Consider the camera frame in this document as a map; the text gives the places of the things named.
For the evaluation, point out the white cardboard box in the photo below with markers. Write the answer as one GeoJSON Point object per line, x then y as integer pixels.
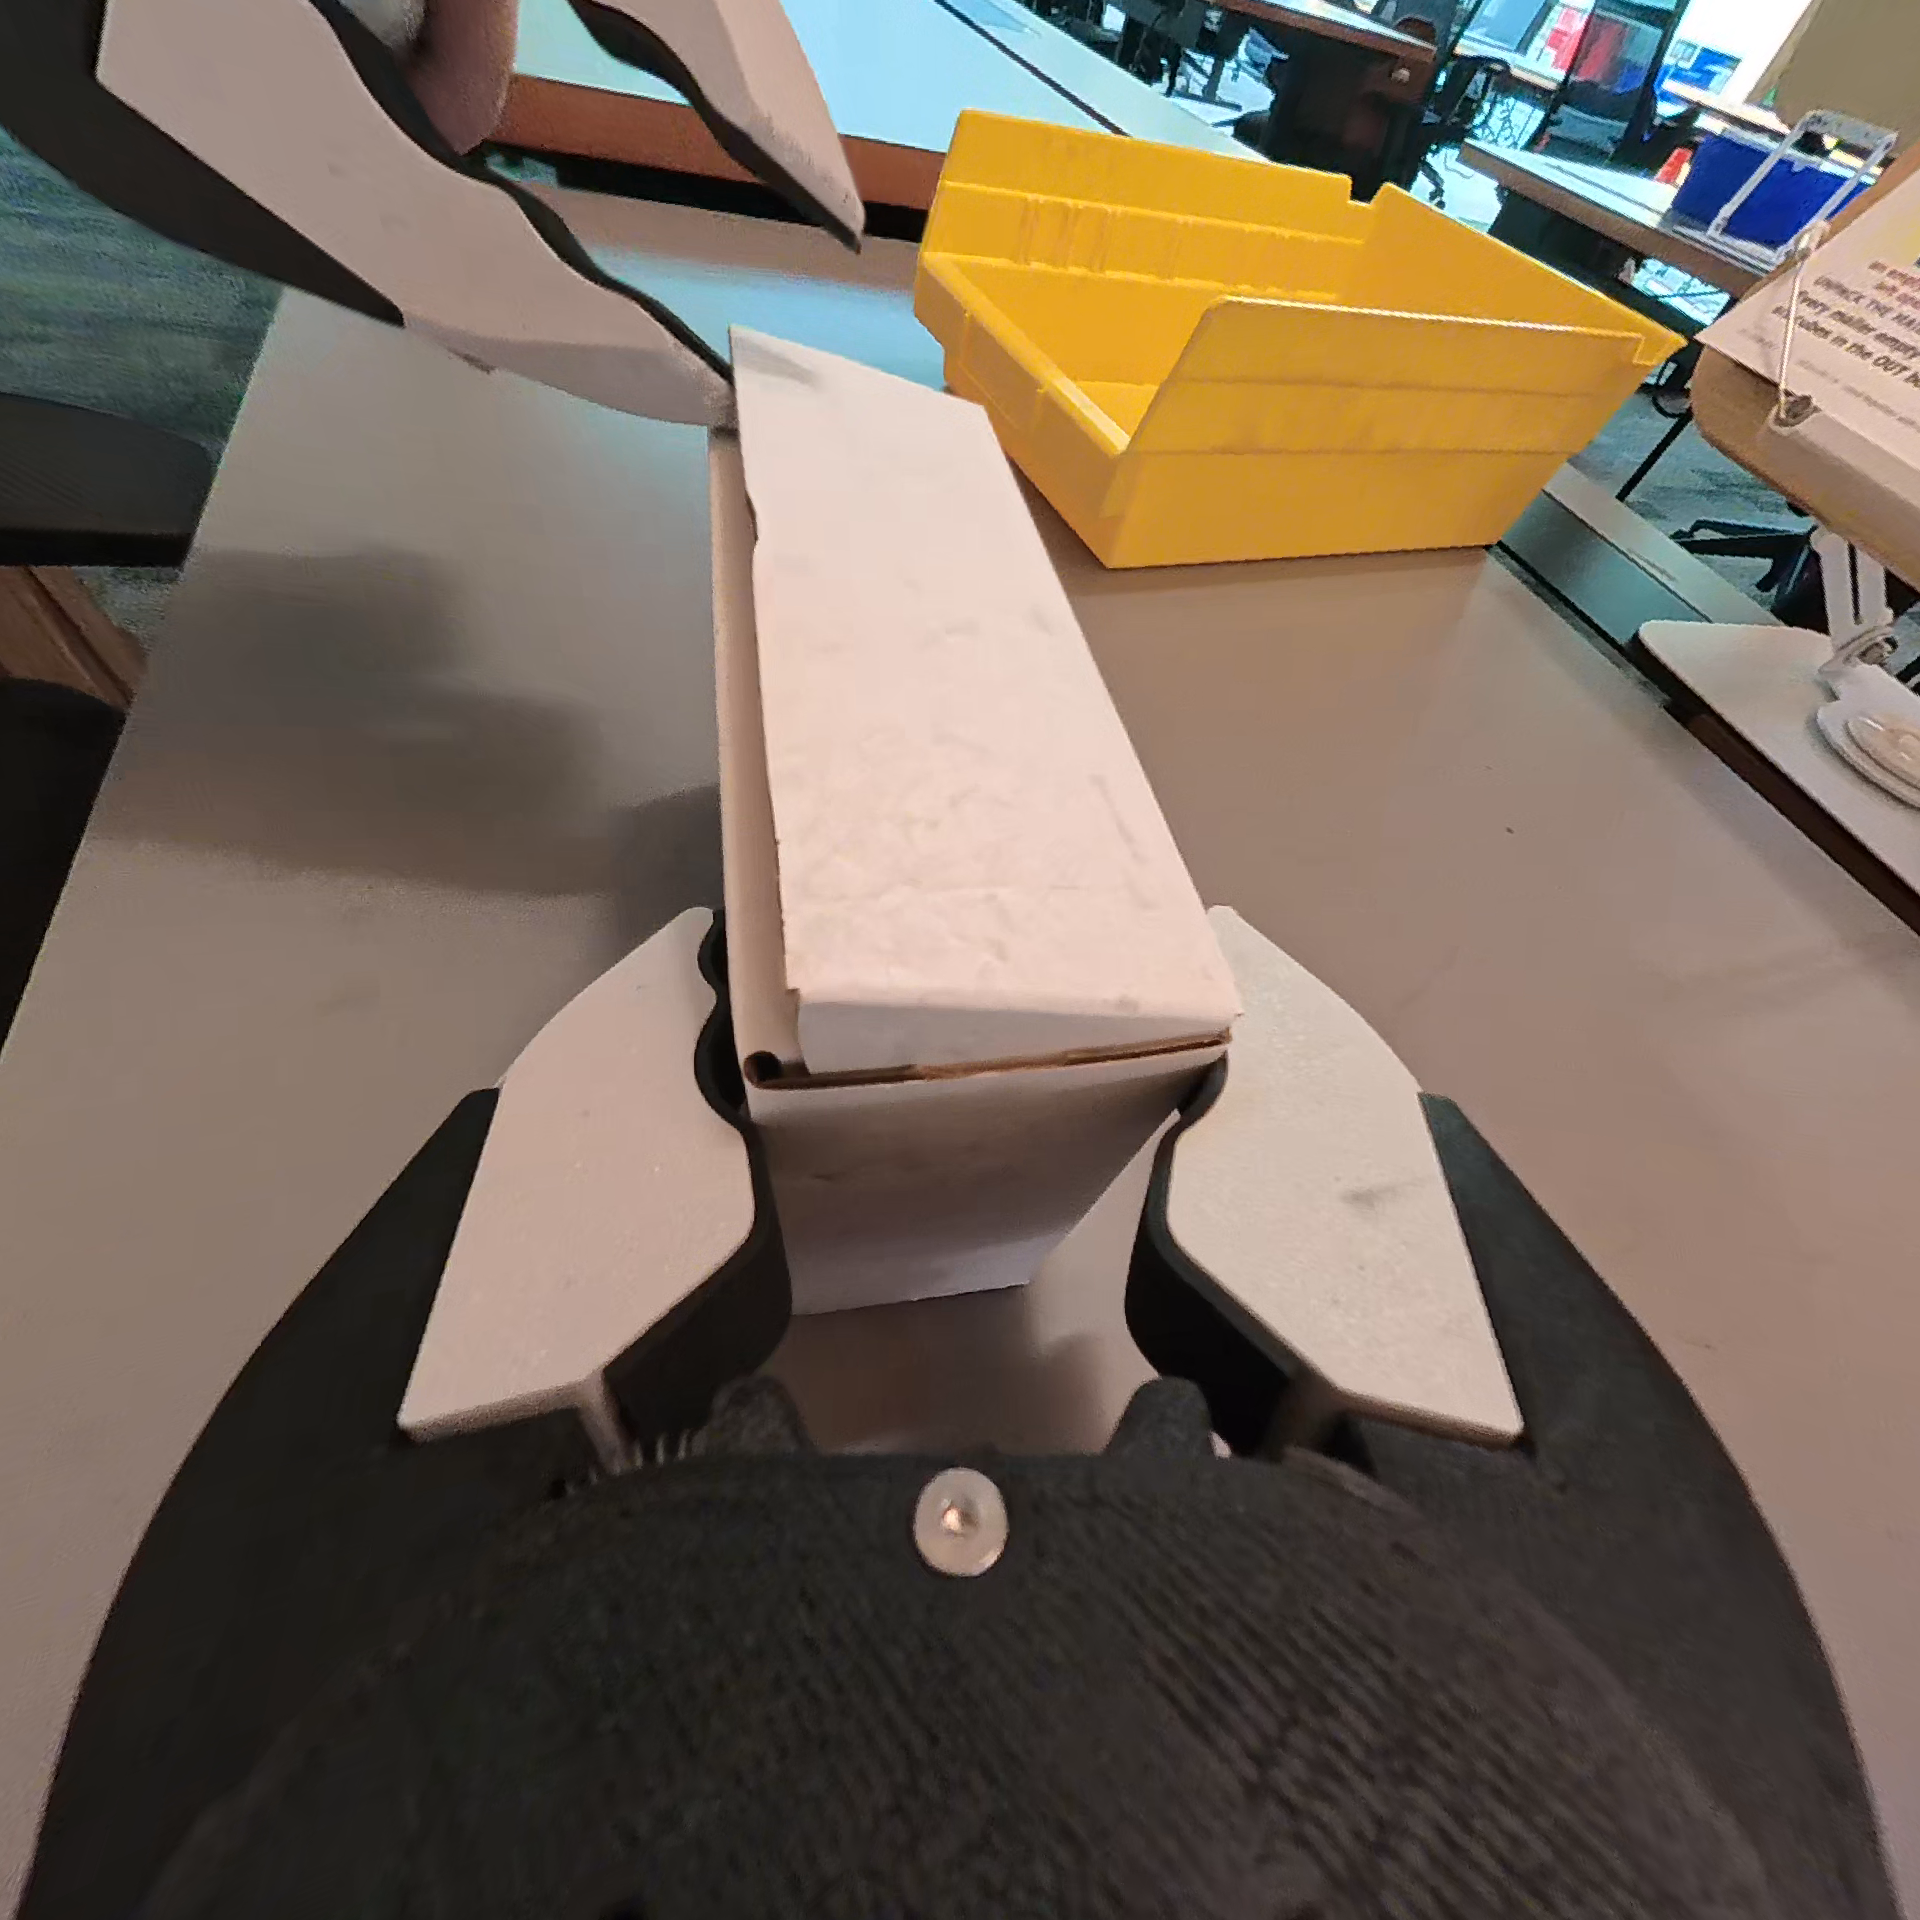
{"type": "Point", "coordinates": [929, 721]}

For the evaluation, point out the printed instruction sheet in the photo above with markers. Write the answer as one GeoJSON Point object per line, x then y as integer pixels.
{"type": "Point", "coordinates": [1830, 330]}

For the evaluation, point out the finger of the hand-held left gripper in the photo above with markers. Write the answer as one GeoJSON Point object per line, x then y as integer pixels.
{"type": "Point", "coordinates": [346, 181]}
{"type": "Point", "coordinates": [752, 90]}

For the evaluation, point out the background grey table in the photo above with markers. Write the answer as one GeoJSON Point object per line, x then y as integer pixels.
{"type": "Point", "coordinates": [929, 59]}

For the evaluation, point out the tan sheet board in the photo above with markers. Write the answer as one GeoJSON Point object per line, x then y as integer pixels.
{"type": "Point", "coordinates": [1770, 436]}

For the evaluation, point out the yellow plastic bin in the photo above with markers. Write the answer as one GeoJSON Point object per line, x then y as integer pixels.
{"type": "Point", "coordinates": [1289, 466]}

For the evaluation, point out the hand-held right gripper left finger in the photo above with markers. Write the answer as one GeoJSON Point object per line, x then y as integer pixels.
{"type": "Point", "coordinates": [602, 1202]}

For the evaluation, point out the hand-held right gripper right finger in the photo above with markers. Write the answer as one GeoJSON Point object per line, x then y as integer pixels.
{"type": "Point", "coordinates": [1337, 1216]}

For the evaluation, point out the black office chair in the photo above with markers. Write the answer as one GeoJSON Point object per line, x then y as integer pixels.
{"type": "Point", "coordinates": [89, 482]}

